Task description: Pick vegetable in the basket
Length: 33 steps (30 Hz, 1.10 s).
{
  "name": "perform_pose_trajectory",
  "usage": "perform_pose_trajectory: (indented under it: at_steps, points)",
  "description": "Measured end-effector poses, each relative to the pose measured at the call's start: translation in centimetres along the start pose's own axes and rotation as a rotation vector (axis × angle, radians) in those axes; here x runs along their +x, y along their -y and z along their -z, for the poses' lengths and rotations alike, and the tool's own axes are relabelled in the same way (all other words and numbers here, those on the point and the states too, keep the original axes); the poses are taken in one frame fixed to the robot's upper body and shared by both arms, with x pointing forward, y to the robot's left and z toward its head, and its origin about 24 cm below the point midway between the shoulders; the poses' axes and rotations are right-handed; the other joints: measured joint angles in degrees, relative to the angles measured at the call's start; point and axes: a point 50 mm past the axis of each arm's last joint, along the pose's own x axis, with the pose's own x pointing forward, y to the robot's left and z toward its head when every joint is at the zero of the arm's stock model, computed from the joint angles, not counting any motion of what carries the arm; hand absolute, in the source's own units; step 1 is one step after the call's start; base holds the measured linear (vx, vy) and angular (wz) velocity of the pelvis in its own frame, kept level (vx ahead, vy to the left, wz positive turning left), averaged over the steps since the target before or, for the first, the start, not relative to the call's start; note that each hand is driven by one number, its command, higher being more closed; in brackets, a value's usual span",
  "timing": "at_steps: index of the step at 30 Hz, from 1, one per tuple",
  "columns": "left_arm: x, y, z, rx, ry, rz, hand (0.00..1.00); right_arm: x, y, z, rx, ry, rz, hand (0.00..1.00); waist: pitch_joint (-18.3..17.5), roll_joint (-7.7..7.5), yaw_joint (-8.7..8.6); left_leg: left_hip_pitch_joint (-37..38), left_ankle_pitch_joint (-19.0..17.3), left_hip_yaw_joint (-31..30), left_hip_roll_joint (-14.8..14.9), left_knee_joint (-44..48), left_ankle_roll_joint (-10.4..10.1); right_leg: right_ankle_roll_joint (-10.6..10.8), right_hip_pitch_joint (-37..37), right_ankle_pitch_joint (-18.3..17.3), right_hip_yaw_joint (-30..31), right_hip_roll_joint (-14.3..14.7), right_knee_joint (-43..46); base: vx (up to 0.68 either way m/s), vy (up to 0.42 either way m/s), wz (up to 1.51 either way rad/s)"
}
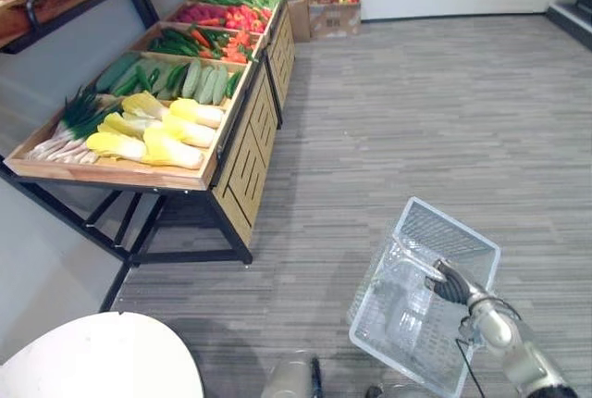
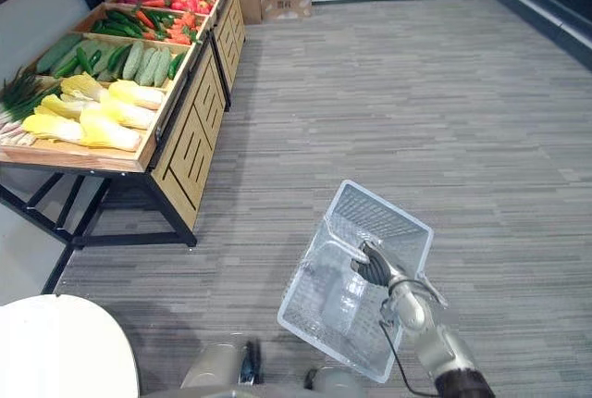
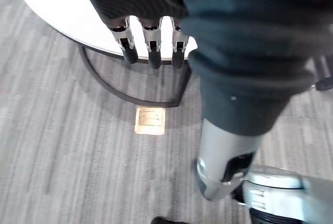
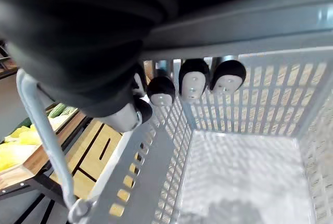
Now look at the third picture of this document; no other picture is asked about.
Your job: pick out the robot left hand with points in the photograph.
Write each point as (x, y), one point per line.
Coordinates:
(234, 39)

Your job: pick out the black chair base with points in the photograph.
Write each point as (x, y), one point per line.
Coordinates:
(323, 75)

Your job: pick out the brass floor outlet cover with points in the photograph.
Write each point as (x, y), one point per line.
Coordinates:
(150, 120)

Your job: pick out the silver robot leg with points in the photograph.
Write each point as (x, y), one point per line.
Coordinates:
(281, 198)

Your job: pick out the white round table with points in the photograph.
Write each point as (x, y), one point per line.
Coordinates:
(67, 7)

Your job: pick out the dark robot foot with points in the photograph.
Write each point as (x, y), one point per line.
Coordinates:
(169, 220)

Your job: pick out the black metal table base frame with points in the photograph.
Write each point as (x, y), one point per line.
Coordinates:
(109, 88)

